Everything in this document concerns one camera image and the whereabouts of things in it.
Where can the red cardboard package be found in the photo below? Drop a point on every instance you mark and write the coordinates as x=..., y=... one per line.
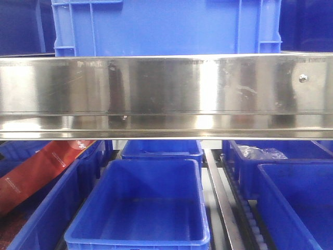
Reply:
x=37, y=171

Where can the blue bin front centre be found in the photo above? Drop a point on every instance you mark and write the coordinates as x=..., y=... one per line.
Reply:
x=143, y=204

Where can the stainless steel shelf beam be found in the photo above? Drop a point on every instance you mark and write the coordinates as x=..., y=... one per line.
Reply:
x=236, y=96

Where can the steel roller rail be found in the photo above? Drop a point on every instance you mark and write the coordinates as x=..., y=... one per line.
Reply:
x=232, y=222

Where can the steel bolt on beam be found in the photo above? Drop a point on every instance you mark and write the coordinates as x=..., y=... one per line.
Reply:
x=303, y=78

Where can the blue bin rear centre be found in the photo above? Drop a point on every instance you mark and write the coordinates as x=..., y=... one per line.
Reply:
x=161, y=149

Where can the large light blue crate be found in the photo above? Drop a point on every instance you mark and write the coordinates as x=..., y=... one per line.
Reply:
x=149, y=28

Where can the blue bin front right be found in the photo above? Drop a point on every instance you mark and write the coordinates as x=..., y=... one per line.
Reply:
x=295, y=203

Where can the blue bin rear left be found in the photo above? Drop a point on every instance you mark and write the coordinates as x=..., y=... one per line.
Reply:
x=21, y=150

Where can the blue bin front left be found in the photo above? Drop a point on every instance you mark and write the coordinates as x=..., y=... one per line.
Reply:
x=40, y=221

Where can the clear plastic bag in bin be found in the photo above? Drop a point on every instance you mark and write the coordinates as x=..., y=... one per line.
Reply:
x=253, y=152

